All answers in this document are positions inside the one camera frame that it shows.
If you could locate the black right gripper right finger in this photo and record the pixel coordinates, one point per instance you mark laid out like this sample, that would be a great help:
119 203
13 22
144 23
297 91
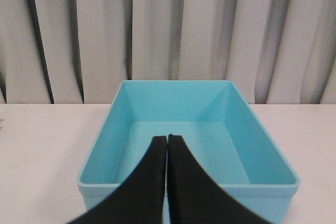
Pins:
193 196

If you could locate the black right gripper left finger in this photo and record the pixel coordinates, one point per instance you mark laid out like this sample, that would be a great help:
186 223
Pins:
140 198

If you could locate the light blue plastic box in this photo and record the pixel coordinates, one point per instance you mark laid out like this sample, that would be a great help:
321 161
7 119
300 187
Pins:
219 128

